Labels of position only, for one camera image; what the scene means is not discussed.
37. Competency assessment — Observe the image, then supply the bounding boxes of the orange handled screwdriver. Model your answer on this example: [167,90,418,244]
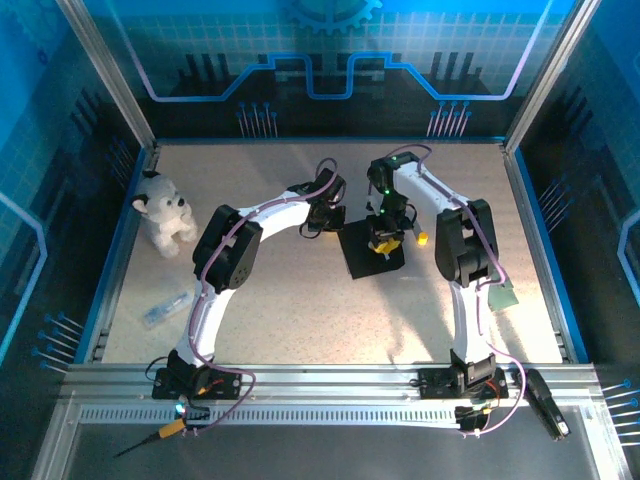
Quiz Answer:
[113,418,187,459]

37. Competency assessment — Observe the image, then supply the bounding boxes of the blue edged table side rail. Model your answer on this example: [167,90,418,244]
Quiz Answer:
[74,144,161,365]
[501,142,591,365]

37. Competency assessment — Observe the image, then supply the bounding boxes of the black controller box with LED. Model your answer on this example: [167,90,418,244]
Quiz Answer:
[172,397,212,427]

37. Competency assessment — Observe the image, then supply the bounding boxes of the white slotted cable duct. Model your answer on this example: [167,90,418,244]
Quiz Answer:
[78,405,464,427]

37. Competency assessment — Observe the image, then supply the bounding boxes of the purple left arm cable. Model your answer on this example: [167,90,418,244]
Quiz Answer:
[188,157,339,439]

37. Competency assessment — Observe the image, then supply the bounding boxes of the aluminium corner post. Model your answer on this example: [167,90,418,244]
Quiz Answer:
[503,0,602,154]
[53,0,160,154]

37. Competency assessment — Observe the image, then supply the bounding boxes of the grey white plush husky toy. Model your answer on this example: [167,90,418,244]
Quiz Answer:
[130,169,197,259]

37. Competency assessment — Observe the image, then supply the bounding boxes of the black cable connector box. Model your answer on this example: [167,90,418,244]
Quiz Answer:
[453,403,490,435]

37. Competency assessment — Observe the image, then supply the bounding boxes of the black handheld device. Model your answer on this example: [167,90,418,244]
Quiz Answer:
[522,370,572,442]

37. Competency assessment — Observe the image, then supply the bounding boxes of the black paper envelope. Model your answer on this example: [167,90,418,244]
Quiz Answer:
[337,218,407,281]

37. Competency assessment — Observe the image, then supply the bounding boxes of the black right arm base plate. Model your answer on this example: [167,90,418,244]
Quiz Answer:
[417,367,510,401]

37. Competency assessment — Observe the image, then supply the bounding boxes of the long aluminium frame rail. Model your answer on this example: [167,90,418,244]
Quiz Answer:
[62,363,601,404]

